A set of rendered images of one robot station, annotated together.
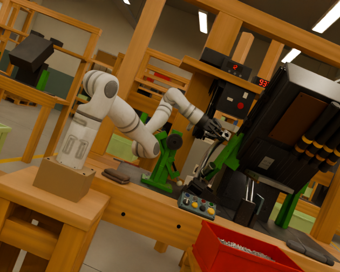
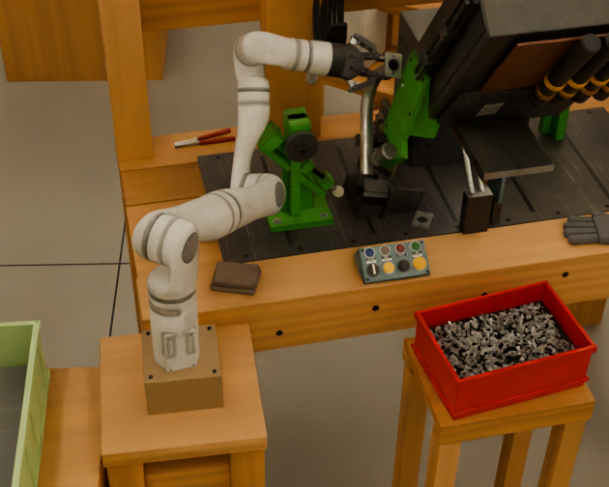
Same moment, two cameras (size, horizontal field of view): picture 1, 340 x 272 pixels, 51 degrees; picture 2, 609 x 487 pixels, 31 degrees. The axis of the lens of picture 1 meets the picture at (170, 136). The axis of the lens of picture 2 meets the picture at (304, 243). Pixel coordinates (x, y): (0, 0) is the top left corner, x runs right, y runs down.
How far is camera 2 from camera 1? 1.38 m
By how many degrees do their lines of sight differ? 39
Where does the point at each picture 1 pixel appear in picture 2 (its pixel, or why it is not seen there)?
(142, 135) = (252, 214)
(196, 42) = not seen: outside the picture
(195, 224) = (400, 294)
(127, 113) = (218, 223)
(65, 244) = (244, 470)
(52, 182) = (175, 401)
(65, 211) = (224, 443)
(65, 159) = (174, 364)
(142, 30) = not seen: outside the picture
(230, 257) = (478, 386)
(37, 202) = (181, 450)
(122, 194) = (264, 312)
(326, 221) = not seen: outside the picture
